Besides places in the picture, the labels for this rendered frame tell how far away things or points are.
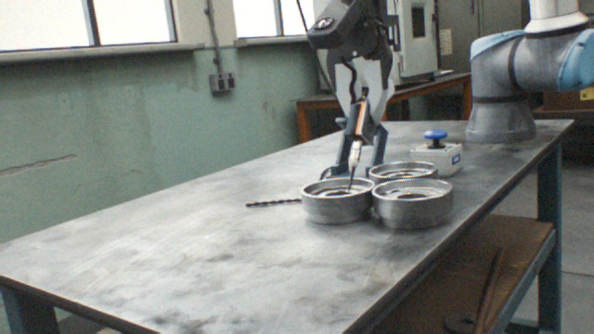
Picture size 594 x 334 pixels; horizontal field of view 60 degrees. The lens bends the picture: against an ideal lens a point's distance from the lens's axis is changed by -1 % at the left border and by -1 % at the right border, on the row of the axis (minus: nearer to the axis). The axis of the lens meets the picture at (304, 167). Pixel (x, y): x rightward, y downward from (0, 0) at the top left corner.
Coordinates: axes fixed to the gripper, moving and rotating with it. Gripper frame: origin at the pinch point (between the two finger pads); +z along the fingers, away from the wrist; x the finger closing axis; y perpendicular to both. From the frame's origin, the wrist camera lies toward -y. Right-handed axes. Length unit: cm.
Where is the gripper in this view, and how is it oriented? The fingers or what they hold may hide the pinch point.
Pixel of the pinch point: (362, 117)
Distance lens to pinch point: 74.8
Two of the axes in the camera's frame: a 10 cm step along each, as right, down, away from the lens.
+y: 5.4, -2.3, 8.1
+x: -8.4, -0.3, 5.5
